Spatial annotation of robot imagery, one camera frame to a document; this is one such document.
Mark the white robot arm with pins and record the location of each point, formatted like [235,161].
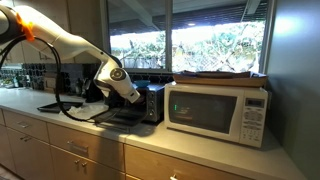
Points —
[38,29]

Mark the blue bowl on toaster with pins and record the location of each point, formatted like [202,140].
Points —
[142,83]

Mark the white microwave oven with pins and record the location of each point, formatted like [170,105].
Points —
[235,114]

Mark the wooden tray on microwave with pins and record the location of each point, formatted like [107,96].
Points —
[243,79]

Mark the black coffee maker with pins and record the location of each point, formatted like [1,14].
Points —
[90,92]

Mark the white paper towel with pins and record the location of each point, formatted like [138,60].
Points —
[87,111]

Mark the black baking tray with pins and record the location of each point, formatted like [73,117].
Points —
[55,108]

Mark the wooden lower cabinets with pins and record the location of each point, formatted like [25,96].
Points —
[37,150]

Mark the metal cabinet drawer handle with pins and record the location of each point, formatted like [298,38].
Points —
[83,149]

